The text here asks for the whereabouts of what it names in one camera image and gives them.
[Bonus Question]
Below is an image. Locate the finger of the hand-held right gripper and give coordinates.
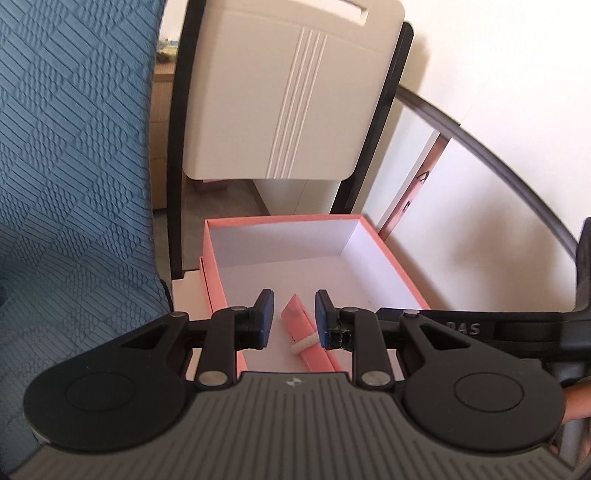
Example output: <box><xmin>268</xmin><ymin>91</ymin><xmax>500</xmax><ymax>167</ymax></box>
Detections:
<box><xmin>376</xmin><ymin>307</ymin><xmax>497</xmax><ymax>344</ymax></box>

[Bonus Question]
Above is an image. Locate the cream fluffy hair tie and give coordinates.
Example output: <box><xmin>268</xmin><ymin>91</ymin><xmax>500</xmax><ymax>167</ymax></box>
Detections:
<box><xmin>290</xmin><ymin>332</ymin><xmax>321</xmax><ymax>356</ymax></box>

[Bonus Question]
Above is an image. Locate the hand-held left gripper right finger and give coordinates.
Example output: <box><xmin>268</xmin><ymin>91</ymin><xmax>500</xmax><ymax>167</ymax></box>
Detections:
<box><xmin>314</xmin><ymin>288</ymin><xmax>460</xmax><ymax>388</ymax></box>

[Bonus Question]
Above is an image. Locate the blue quilted blanket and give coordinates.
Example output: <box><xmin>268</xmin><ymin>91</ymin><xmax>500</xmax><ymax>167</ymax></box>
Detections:
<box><xmin>0</xmin><ymin>0</ymin><xmax>178</xmax><ymax>462</ymax></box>

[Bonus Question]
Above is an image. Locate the pink cardboard box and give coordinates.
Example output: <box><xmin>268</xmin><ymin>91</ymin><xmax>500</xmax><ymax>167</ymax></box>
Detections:
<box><xmin>199</xmin><ymin>213</ymin><xmax>432</xmax><ymax>374</ymax></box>

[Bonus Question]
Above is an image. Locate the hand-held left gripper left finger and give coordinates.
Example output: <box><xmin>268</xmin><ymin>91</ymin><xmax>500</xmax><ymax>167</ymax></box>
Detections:
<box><xmin>122</xmin><ymin>288</ymin><xmax>276</xmax><ymax>388</ymax></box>

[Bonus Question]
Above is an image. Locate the white folding chair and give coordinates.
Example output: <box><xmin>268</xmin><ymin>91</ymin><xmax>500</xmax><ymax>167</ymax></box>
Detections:
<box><xmin>167</xmin><ymin>0</ymin><xmax>416</xmax><ymax>324</ymax></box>

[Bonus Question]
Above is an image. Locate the dark grey curved bar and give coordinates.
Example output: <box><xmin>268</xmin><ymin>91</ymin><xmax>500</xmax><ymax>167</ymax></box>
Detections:
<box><xmin>396</xmin><ymin>85</ymin><xmax>580</xmax><ymax>259</ymax></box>

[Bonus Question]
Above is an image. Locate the person's right hand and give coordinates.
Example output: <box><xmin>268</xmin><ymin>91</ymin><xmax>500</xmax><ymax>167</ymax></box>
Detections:
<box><xmin>566</xmin><ymin>384</ymin><xmax>591</xmax><ymax>435</ymax></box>

